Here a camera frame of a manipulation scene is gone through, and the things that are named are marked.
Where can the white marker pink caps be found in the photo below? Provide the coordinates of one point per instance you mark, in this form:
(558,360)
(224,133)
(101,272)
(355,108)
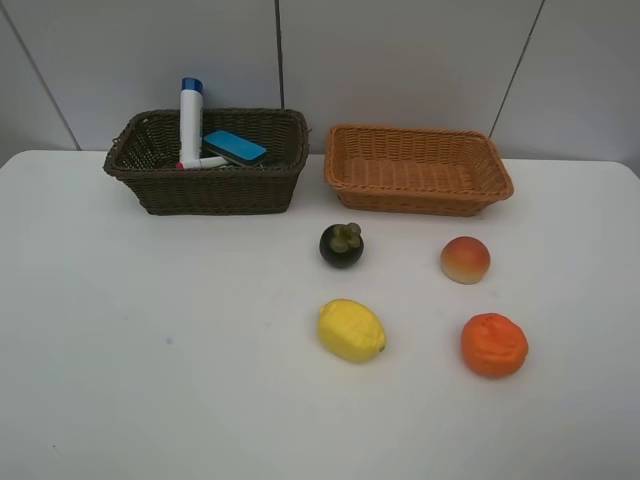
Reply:
(201,163)

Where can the black felt whiteboard eraser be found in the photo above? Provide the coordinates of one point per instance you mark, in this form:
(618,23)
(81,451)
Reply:
(235,149)

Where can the white bottle blue cap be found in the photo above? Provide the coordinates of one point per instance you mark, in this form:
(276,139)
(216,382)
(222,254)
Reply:
(191,114)

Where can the orange tangerine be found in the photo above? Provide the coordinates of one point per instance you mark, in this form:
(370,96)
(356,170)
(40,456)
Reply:
(493,346)

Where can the dark purple mangosteen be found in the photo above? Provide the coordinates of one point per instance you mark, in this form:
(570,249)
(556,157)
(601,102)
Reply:
(341,245)

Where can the yellow lemon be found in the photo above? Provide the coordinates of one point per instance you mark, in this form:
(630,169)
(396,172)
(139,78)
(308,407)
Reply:
(351,331)

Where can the orange wicker basket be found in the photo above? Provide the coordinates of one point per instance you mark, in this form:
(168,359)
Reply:
(420,171)

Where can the red yellow peach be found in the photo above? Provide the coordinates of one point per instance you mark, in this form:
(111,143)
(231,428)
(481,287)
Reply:
(465,260)

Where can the dark brown wicker basket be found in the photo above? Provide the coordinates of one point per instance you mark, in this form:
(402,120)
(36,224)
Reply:
(145,154)

